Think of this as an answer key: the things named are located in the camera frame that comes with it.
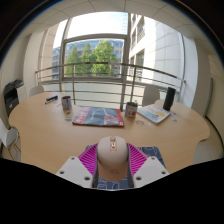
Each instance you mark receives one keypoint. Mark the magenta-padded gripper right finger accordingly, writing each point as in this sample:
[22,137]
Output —
[151,168]

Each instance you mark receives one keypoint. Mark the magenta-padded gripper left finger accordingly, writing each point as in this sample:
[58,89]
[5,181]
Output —
[71,170]

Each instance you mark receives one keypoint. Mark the cream computer mouse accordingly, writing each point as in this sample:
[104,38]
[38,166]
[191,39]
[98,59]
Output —
[112,155]

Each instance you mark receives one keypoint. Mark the dark blue patterned mouse pad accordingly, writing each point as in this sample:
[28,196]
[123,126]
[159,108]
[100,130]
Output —
[154,151]

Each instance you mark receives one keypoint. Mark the light blue booklet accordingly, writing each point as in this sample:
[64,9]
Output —
[154,113]

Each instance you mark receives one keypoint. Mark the red and dark magazine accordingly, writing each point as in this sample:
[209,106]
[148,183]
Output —
[98,116]

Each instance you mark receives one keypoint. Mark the printed mug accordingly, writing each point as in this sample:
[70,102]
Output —
[66,104]
[131,110]

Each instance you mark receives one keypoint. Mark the black speaker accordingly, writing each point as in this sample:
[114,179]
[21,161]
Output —
[169,98]

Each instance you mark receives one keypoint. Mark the dark blue stapler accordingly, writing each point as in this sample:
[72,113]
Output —
[51,98]

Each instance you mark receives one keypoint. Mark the black office printer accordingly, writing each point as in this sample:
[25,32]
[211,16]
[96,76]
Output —
[11,95]

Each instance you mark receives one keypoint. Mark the metal balcony railing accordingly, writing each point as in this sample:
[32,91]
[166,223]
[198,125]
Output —
[100,65]

